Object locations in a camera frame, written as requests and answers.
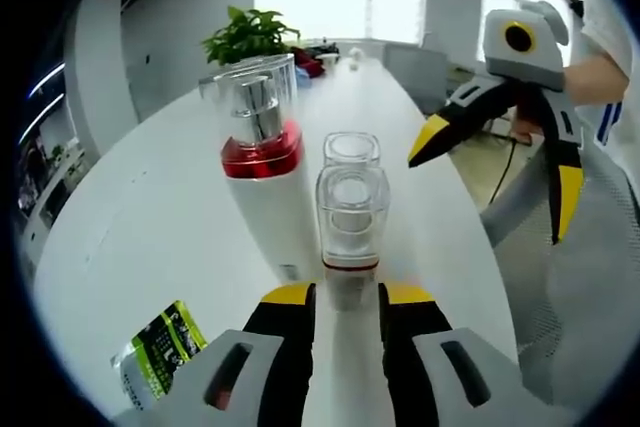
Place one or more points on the grey mesh office chair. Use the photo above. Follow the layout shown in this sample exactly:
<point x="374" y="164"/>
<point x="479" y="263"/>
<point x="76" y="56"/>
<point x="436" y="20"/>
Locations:
<point x="575" y="297"/>

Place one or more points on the blue plastic bag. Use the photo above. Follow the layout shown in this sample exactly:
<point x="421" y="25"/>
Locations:
<point x="303" y="78"/>

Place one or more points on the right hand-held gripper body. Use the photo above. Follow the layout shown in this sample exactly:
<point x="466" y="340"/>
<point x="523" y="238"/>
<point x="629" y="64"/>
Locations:
<point x="530" y="57"/>

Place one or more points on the red-collared white skincare bottle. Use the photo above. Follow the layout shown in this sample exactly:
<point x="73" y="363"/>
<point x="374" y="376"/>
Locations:
<point x="265" y="217"/>

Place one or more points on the person's right hand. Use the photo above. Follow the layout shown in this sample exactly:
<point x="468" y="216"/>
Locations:
<point x="530" y="117"/>

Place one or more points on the small white table ornament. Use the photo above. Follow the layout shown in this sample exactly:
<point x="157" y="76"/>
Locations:
<point x="354" y="59"/>

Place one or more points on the potted green plant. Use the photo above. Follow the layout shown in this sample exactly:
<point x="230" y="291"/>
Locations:
<point x="250" y="32"/>

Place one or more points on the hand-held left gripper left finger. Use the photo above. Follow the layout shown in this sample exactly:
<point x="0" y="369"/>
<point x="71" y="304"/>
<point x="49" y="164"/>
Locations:
<point x="280" y="372"/>

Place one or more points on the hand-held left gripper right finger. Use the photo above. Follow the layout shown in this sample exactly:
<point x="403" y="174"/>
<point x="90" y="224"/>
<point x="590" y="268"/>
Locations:
<point x="415" y="372"/>

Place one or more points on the small clear-capped skincare bottle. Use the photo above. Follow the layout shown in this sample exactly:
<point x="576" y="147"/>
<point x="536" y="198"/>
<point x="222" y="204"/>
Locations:
<point x="352" y="247"/>
<point x="350" y="147"/>

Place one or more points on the green silver skincare sachet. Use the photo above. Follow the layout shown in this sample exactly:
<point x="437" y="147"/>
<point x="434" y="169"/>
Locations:
<point x="160" y="352"/>

